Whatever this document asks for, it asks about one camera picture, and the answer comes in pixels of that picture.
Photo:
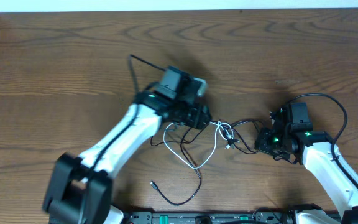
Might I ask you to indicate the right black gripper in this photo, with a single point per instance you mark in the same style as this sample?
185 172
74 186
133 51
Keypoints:
265 142

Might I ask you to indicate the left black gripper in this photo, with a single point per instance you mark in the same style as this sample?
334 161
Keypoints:
196 117

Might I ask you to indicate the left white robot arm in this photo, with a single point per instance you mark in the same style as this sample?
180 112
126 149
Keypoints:
80 187

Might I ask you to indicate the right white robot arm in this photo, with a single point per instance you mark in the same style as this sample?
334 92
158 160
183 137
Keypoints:
292 134

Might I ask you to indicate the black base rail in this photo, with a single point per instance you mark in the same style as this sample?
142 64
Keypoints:
262 215

